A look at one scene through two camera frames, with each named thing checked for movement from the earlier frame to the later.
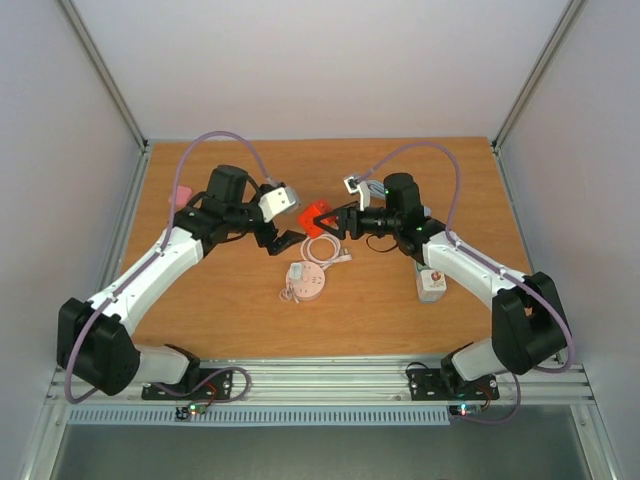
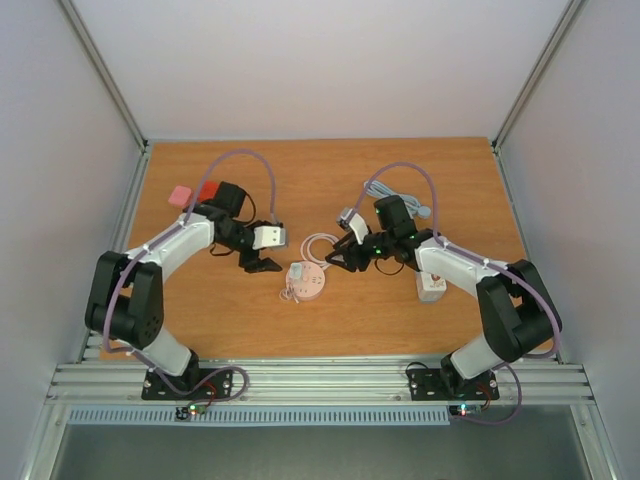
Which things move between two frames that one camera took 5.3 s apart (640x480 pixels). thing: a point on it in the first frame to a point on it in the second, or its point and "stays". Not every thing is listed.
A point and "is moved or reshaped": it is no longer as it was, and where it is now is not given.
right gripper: x=343 y=220 to x=352 y=255
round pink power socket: x=311 y=283 stays
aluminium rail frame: x=336 y=383 stays
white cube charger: x=433 y=286 stays
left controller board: x=193 y=408 stays
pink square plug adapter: x=184 y=194 stays
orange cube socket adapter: x=307 y=217 is moved or reshaped
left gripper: x=280 y=243 to x=253 y=263
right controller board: x=465 y=409 stays
